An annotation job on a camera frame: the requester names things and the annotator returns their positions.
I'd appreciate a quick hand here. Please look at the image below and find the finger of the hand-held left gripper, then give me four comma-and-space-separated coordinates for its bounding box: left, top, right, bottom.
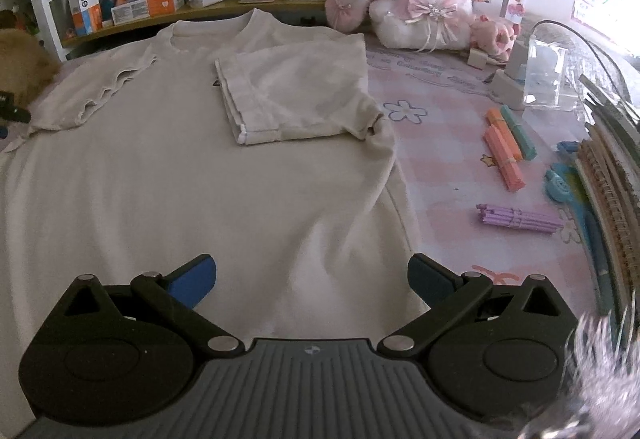
0, 90, 32, 124

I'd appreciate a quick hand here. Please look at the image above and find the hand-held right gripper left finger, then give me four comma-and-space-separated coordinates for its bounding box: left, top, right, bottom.
62, 255, 244, 357

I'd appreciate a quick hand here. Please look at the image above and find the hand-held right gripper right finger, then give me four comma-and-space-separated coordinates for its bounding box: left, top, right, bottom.
376, 254, 571, 357

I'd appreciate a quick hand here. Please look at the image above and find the cream T-shirt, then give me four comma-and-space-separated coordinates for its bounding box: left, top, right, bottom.
0, 8, 432, 400

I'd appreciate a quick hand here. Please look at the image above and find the bundle of purple sticks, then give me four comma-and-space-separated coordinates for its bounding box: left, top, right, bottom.
476, 203, 565, 236

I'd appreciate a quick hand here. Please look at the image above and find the tall white orange box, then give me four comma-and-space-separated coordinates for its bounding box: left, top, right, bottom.
65, 0, 103, 37

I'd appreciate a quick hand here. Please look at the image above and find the bundle of salmon sticks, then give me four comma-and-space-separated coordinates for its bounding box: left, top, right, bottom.
482, 124, 527, 192

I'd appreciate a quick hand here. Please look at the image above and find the blue correction tape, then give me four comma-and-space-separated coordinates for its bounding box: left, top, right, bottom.
544, 166, 581, 204

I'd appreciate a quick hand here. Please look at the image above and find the long white orange box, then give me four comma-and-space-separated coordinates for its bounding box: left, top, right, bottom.
111, 0, 185, 26

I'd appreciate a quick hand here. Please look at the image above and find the green highlighter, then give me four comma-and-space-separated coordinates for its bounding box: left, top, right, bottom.
500, 105, 537, 160

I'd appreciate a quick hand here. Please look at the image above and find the orange highlighter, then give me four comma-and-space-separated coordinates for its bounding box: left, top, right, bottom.
486, 108, 516, 135

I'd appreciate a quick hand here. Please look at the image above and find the translucent glittery fabric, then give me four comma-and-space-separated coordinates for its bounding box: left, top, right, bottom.
565, 306, 640, 439

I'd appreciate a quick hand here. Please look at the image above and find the white power block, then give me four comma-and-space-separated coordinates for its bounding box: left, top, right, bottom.
492, 69, 531, 111

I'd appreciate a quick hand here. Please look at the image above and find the stack of spiral notebooks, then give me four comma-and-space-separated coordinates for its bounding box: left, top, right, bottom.
575, 74, 640, 320

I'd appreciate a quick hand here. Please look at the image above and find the white charger plug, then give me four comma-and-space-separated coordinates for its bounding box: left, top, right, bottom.
507, 39, 538, 82

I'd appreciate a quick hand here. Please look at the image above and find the clear plastic box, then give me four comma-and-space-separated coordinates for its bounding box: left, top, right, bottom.
522, 36, 568, 112

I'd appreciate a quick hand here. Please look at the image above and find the grey cable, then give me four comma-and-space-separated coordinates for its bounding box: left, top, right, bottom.
530, 19, 633, 102

